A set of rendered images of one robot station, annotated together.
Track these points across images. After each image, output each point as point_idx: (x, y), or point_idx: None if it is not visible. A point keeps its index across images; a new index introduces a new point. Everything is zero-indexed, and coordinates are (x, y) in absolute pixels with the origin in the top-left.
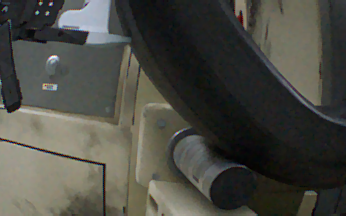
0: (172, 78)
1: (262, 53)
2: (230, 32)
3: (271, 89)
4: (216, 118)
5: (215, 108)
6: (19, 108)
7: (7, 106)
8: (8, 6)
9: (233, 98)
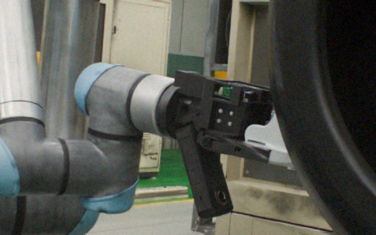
0: (311, 199)
1: (362, 175)
2: (333, 156)
3: (373, 211)
4: (341, 234)
5: (337, 226)
6: (215, 214)
7: (198, 211)
8: (189, 106)
9: (340, 219)
